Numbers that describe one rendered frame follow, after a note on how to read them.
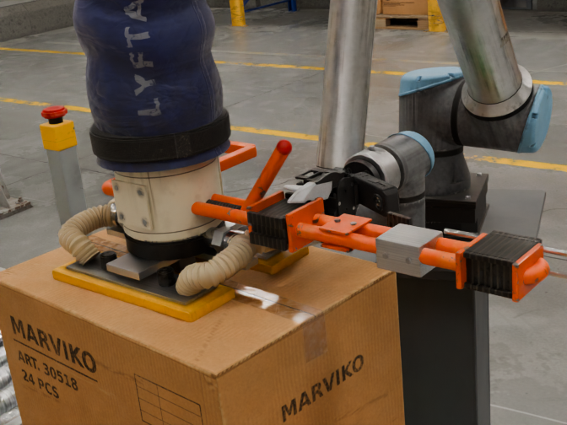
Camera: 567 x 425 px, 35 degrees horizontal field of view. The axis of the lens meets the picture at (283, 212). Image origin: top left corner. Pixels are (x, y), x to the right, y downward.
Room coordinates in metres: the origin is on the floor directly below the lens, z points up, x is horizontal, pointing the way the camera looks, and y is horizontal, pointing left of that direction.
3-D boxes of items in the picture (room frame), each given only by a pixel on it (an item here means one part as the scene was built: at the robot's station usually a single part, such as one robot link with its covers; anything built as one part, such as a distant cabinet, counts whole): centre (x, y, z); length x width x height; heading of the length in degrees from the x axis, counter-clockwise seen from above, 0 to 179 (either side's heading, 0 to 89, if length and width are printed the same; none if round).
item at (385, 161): (1.42, -0.15, 1.08); 0.09 x 0.05 x 0.10; 50
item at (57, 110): (2.39, 0.59, 1.02); 0.07 x 0.07 x 0.04
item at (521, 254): (1.02, -0.26, 1.08); 0.08 x 0.07 x 0.05; 49
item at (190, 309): (1.35, 0.25, 0.97); 0.34 x 0.10 x 0.05; 49
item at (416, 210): (1.50, -0.20, 0.96); 0.12 x 0.09 x 0.12; 54
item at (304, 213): (1.25, 0.00, 1.08); 0.10 x 0.08 x 0.06; 139
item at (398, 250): (1.11, -0.16, 1.07); 0.07 x 0.07 x 0.04; 49
